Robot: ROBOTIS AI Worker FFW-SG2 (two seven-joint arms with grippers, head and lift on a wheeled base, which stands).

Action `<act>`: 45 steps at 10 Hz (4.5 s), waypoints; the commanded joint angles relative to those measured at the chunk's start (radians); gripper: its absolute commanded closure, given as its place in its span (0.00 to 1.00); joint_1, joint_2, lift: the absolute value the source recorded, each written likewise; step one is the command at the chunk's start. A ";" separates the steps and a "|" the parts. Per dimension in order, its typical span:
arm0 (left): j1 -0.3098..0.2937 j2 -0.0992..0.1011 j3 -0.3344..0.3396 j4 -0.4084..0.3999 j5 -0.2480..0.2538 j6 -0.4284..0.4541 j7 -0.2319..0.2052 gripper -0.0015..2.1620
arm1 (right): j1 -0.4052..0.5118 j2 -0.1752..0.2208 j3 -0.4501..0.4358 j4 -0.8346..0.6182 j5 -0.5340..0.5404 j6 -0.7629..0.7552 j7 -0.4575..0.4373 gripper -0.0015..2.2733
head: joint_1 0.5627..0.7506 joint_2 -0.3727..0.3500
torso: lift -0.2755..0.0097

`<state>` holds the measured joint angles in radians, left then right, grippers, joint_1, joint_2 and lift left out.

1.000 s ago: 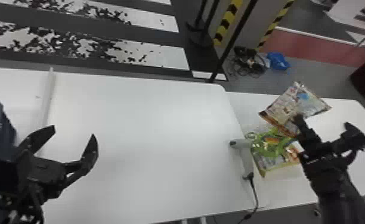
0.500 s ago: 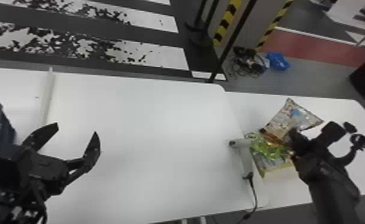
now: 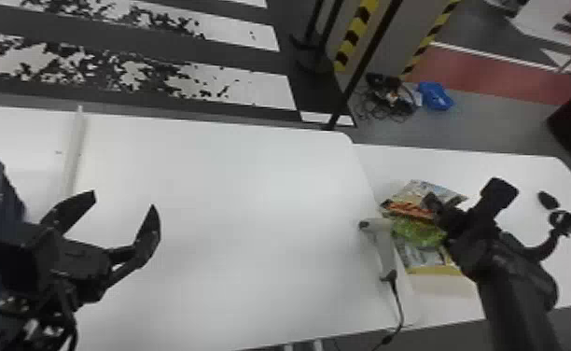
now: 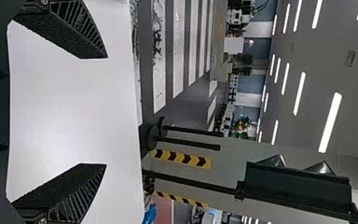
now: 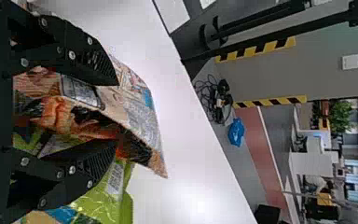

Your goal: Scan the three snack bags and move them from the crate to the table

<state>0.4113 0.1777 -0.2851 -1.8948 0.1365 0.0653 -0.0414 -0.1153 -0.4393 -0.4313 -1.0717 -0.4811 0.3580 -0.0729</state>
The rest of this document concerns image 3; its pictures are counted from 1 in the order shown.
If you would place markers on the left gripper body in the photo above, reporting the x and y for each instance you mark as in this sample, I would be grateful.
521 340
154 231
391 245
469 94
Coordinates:
82 269

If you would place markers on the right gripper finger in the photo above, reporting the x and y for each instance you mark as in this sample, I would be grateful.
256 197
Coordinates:
437 205

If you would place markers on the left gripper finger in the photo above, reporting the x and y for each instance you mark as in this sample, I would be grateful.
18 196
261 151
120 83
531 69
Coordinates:
147 235
70 210

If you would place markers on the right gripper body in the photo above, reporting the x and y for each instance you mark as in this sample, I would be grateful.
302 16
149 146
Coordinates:
469 242

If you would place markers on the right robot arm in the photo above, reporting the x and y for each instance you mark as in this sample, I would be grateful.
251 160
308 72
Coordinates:
513 304

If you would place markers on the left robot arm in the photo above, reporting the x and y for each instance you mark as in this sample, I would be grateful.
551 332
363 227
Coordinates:
31 323

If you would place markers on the orange snack packet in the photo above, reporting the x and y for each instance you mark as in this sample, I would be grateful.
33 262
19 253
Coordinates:
408 210

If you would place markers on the green snack packet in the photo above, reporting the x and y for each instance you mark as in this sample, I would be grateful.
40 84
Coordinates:
415 231

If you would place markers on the yellow snack packet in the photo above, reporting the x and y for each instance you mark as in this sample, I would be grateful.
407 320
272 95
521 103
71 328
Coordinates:
420 259

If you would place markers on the hand scanner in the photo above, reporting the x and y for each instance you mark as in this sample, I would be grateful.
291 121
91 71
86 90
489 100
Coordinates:
382 240

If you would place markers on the blue bag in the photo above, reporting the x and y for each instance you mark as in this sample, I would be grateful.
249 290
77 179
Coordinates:
435 95

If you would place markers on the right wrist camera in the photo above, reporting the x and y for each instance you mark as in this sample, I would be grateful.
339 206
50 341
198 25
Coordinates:
498 193

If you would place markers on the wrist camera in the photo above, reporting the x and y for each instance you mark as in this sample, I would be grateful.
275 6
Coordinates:
498 193
18 262

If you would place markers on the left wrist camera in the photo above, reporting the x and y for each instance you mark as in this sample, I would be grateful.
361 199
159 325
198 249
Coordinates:
18 262

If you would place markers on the yellow black striped post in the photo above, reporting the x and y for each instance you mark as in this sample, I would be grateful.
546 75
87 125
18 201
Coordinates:
351 34

